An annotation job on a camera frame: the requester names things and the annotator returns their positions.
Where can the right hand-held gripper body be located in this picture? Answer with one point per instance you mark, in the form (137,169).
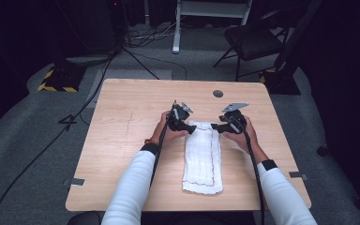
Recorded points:
(233,120)

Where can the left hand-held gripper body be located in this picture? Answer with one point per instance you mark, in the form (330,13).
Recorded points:
(178,116)

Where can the white towel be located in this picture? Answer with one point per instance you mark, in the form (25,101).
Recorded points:
(202,159)

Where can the person's left hand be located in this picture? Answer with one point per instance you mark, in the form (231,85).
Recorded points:
(167,132)

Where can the person's right hand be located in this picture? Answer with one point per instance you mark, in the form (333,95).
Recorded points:
(247,137)

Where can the dark round table grommet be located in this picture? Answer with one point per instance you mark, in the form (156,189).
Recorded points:
(217,93)

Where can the black left wristband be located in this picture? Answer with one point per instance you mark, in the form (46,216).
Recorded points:
(150,148)

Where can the black wristband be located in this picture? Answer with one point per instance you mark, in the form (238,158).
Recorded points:
(269,164)
(150,148)

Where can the black right wristband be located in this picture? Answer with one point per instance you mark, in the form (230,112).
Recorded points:
(269,164)

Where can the thin black tripod leg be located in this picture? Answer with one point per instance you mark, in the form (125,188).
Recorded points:
(140,62)

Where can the black stand with striped base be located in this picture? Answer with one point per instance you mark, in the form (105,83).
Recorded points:
(286,75)

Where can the black folding chair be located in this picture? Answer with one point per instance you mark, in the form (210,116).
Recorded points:
(252,40)

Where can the grey tape piece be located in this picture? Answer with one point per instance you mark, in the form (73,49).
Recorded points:
(298,175)
(75,181)

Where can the person's dark clothing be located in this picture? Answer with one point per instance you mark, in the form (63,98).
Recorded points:
(197,218)

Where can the small black floor caster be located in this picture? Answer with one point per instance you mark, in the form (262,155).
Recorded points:
(322,150)

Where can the dark equipment cabinet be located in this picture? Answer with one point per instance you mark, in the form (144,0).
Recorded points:
(97,28)

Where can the black yellow striped stand base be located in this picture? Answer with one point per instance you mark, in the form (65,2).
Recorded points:
(62,79)

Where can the white metal stand frame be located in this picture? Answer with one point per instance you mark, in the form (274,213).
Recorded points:
(200,12)

